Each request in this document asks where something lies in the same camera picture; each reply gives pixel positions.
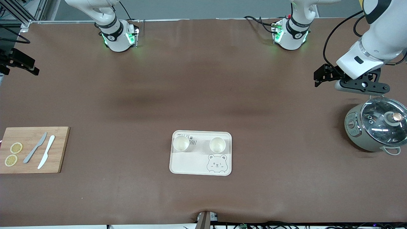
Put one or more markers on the white plastic cup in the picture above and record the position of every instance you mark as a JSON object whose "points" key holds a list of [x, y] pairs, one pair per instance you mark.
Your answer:
{"points": [[217, 145], [181, 143]]}

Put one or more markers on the grey-green electric cooking pot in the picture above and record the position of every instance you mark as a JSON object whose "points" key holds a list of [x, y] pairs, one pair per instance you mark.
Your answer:
{"points": [[354, 130]]}

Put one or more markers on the cream bear print tray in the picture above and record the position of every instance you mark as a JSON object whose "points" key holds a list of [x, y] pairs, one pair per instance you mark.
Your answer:
{"points": [[190, 163]]}

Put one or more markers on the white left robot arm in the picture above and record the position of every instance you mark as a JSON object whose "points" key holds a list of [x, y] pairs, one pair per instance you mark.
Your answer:
{"points": [[381, 35]]}

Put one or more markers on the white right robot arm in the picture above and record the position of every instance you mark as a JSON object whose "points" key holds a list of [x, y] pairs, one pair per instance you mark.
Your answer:
{"points": [[116, 38]]}

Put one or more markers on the white plastic knife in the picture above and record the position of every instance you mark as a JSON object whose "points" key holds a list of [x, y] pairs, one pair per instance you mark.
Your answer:
{"points": [[47, 152]]}

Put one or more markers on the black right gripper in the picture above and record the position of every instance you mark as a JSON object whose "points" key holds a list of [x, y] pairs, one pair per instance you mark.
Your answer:
{"points": [[16, 59]]}

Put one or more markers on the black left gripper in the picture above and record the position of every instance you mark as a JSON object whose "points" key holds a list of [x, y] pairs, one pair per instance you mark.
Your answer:
{"points": [[333, 73]]}

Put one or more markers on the bamboo cutting board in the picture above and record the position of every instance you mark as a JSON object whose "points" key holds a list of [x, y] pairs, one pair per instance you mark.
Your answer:
{"points": [[57, 149]]}

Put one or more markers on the aluminium frame profile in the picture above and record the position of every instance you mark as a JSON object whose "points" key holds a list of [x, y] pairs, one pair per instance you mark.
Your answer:
{"points": [[22, 14]]}

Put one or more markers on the table edge camera mount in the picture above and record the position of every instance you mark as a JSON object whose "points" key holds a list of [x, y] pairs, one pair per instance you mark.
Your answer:
{"points": [[206, 220]]}

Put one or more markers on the lemon slice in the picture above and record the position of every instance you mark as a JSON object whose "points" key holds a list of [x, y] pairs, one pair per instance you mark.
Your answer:
{"points": [[16, 148], [11, 160]]}

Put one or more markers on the glass pot lid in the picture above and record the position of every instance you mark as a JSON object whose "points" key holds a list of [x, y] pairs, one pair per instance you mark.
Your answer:
{"points": [[381, 122]]}

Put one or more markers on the grey plastic knife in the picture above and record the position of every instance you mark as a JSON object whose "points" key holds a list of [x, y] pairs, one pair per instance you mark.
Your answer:
{"points": [[35, 148]]}

